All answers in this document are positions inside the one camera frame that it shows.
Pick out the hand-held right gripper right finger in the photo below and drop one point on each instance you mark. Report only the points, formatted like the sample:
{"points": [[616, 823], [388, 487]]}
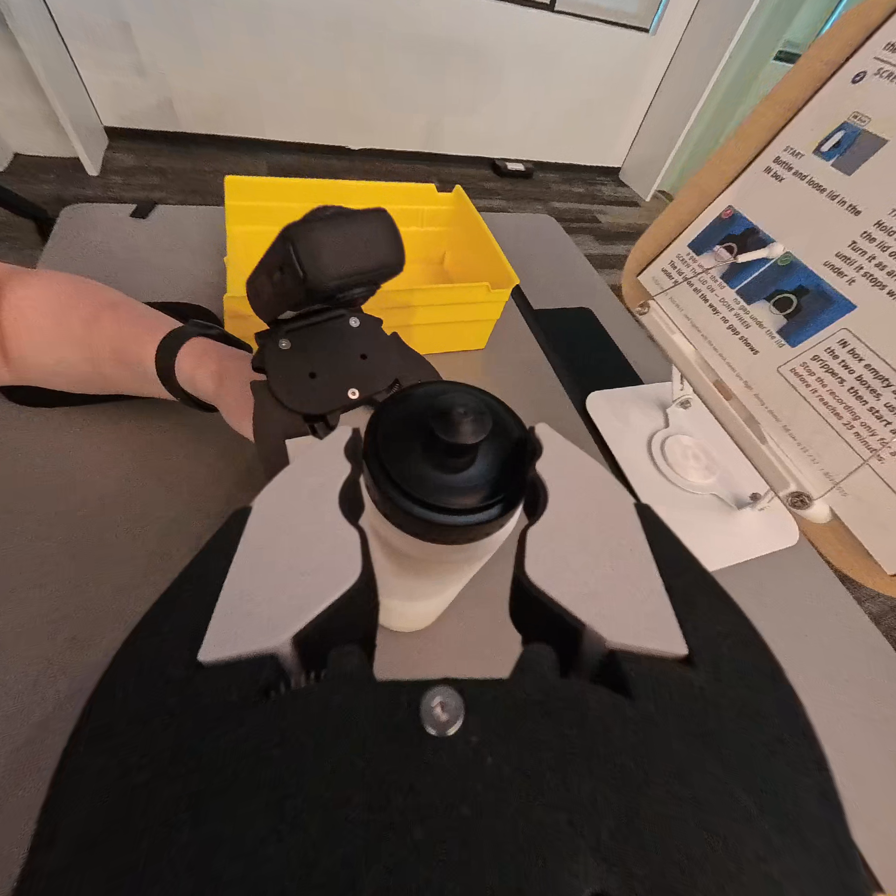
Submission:
{"points": [[602, 560]]}

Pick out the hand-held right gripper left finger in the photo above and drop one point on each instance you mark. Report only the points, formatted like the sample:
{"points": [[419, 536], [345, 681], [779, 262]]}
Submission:
{"points": [[280, 560]]}

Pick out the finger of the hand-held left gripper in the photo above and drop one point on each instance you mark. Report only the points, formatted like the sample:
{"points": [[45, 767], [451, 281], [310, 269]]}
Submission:
{"points": [[301, 448]]}

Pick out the black bottle lid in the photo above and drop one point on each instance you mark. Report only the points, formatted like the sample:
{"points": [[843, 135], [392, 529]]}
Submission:
{"points": [[420, 490]]}

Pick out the white plastic bottle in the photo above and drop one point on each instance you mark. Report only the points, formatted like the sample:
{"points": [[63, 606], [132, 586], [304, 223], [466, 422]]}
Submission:
{"points": [[420, 574]]}

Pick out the yellow plastic bin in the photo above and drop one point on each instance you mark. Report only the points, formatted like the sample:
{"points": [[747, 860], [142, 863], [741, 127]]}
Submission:
{"points": [[455, 245]]}

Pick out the person's left hand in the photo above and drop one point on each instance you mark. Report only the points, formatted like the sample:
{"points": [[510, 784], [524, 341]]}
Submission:
{"points": [[224, 378]]}

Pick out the white stand base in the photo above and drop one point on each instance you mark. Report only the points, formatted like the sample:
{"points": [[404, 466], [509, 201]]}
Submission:
{"points": [[630, 434]]}

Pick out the small black floor device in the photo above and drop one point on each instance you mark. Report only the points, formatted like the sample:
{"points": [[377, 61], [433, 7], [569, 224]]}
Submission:
{"points": [[512, 168]]}

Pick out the printed instruction sheet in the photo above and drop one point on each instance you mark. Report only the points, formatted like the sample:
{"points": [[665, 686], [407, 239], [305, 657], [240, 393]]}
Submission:
{"points": [[805, 315]]}

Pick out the wooden display board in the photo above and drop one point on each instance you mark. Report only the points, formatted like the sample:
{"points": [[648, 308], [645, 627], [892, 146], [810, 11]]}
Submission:
{"points": [[752, 122]]}

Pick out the window frame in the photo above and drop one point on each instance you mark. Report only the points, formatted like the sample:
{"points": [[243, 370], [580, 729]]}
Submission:
{"points": [[630, 14]]}

